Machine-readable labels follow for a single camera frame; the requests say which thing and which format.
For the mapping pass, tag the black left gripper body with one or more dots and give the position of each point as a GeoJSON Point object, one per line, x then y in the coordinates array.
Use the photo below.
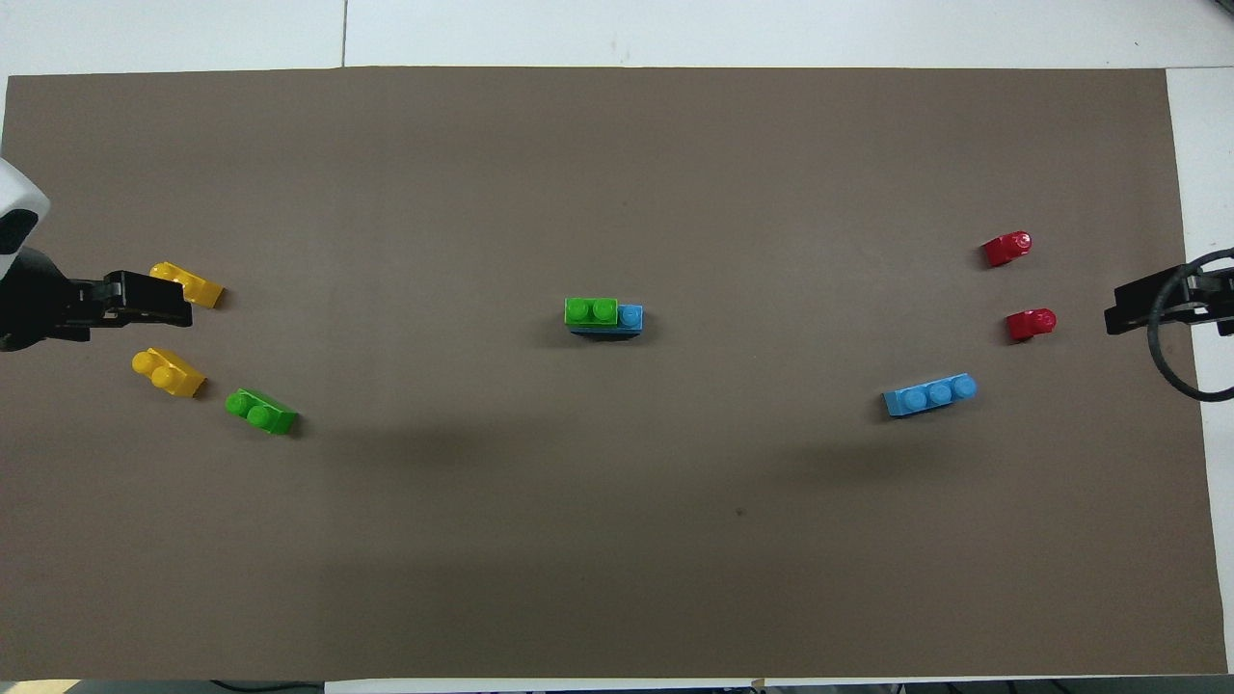
{"type": "Point", "coordinates": [39, 308]}

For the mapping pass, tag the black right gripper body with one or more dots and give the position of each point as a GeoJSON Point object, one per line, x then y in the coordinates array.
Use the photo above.
{"type": "Point", "coordinates": [1210, 294]}

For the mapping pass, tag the green two-stud toy brick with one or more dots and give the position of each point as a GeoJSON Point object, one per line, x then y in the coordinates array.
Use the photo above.
{"type": "Point", "coordinates": [262, 413]}
{"type": "Point", "coordinates": [591, 310]}

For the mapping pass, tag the blue three-stud toy brick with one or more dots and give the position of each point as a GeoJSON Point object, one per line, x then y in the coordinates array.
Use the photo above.
{"type": "Point", "coordinates": [930, 396]}
{"type": "Point", "coordinates": [631, 318]}

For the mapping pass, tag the yellow two-stud toy brick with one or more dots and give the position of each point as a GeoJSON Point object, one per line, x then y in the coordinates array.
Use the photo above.
{"type": "Point", "coordinates": [202, 289]}
{"type": "Point", "coordinates": [171, 373]}

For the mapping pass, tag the small red toy brick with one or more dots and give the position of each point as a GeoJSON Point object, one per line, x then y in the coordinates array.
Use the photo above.
{"type": "Point", "coordinates": [1007, 249]}
{"type": "Point", "coordinates": [1032, 324]}

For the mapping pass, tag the brown paper table mat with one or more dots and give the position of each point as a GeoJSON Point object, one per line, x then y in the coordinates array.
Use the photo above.
{"type": "Point", "coordinates": [617, 482]}

